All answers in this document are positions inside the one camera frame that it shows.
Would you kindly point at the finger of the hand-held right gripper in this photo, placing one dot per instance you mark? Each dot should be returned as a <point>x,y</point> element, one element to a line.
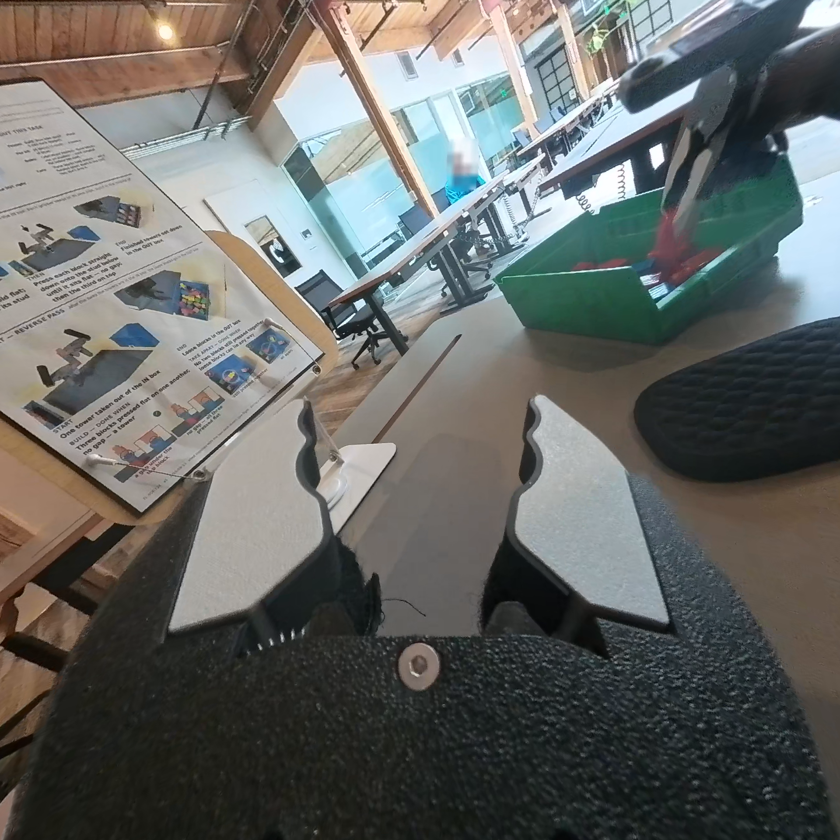
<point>702,187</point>
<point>705,124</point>

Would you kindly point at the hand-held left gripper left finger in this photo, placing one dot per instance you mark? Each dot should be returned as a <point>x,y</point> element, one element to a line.
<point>256,538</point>

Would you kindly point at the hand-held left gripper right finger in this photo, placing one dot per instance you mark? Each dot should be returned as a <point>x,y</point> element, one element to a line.
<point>584,538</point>

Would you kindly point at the green plastic bin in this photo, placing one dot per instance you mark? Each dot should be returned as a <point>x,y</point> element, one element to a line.
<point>577,308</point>

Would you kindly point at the person's right hand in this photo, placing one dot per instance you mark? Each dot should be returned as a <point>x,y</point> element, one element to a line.
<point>807,79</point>

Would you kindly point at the long wooden desk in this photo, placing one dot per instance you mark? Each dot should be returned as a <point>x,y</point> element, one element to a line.
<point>407,256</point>
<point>610,144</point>

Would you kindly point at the blue toy block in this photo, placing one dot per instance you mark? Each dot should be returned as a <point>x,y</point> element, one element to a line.
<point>651,275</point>

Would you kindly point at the black textured mat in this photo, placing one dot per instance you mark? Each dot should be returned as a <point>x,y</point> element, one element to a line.
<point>741,407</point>

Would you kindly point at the black office chair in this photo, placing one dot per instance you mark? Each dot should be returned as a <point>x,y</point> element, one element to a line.
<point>321,289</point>
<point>417,220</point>

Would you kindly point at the laminated instruction sheet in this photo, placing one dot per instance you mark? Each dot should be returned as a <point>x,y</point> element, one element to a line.
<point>131,295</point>

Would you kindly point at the instruction poster board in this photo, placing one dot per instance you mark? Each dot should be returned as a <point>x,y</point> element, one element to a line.
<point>262,262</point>

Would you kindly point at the ceiling spot lamp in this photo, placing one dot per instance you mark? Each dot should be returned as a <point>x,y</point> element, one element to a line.
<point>164,31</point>

